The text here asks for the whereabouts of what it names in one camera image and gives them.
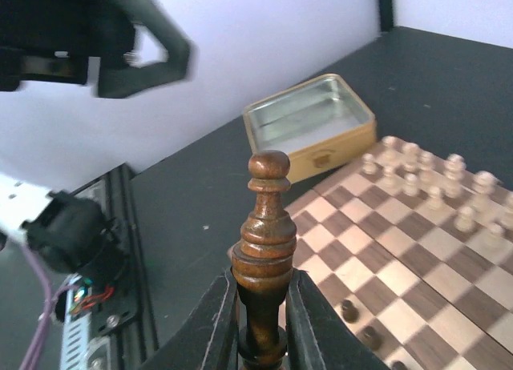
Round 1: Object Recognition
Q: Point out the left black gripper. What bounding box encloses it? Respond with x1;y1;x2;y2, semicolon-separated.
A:
1;0;193;99

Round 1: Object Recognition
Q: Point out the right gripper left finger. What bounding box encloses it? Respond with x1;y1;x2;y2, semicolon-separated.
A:
140;269;239;370

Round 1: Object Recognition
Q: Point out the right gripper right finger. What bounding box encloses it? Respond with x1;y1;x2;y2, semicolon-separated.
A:
285;269;387;370

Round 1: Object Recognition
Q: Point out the dark bishop chess piece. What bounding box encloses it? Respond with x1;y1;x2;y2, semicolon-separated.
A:
231;151;297;369

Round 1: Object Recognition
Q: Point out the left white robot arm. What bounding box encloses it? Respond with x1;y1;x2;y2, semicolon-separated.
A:
1;0;192;287

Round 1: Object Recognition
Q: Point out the wooden chess board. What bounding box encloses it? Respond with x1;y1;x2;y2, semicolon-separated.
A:
288;136;512;369

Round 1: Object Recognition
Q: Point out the left circuit board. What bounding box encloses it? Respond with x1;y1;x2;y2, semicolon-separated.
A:
65;277;115;316

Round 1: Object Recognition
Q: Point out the light chess piece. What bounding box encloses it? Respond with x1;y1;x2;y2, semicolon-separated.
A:
454;206;475;233
444;154;466;199
402;143;420;173
426;186;444;211

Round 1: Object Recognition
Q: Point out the gold metal tin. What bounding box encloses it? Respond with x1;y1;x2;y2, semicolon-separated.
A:
242;73;378;183

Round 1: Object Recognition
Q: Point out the white slotted cable duct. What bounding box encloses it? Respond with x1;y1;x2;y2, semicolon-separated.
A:
59;275;91;370

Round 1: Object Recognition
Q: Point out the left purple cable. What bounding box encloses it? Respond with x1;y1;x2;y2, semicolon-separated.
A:
18;245;73;370

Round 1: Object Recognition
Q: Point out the left black frame post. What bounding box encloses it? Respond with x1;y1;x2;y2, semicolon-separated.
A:
378;0;395;33

